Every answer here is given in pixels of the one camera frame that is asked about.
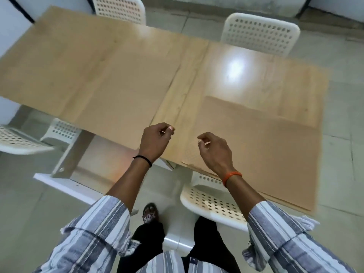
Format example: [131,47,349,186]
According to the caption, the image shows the person's right hand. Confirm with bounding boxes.
[197,132,238,179]

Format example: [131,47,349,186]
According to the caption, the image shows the person's left hand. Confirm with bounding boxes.
[138,122,176,164]

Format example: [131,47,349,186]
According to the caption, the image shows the beige textured placemat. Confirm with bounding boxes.
[180,96,323,213]

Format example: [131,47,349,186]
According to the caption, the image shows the stack of beige placemats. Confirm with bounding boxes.
[58,24,184,152]

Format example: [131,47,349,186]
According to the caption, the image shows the person's left forearm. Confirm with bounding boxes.
[105,157,151,213]

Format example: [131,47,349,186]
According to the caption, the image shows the person's right forearm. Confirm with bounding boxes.
[226,174,265,217]

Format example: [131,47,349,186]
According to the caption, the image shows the black wrist thread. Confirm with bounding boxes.
[133,155,153,168]

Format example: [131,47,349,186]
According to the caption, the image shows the orange wrist thread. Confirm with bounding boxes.
[221,171,243,187]

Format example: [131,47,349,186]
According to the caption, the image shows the white perforated plastic chair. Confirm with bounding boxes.
[180,171,251,233]
[220,13,301,58]
[91,0,146,25]
[0,118,83,155]

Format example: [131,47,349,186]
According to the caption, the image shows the brown patterned sandal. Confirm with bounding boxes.
[142,203,159,225]

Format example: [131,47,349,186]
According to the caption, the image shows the black trousers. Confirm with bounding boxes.
[116,216,242,273]

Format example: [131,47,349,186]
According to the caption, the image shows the grey white striped shirt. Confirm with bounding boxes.
[33,195,359,273]

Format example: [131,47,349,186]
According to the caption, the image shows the light wooden table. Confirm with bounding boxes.
[0,5,332,213]

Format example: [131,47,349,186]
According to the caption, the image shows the black wall frame strip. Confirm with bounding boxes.
[295,0,313,19]
[5,0,35,24]

